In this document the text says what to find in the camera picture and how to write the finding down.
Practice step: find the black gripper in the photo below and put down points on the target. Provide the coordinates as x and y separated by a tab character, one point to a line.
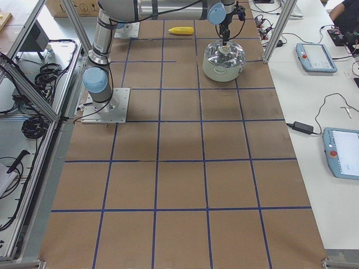
225	28

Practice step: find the glass pot lid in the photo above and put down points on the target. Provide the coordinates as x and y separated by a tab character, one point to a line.
230	55

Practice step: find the yellow corn cob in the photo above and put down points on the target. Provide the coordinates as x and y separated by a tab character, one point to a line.
181	30

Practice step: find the pale green cooking pot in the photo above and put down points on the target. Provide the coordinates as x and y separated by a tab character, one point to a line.
220	74

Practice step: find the black circuit box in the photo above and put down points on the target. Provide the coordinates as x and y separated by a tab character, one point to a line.
340	39

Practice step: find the black power adapter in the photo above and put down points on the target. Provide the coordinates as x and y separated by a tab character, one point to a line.
301	127

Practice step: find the blue teach pendant tablet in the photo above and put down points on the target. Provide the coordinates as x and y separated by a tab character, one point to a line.
341	151

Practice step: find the aluminium frame post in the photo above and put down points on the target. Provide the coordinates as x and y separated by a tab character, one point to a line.
278	30

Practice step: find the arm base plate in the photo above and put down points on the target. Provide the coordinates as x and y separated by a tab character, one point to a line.
114	112
133	34

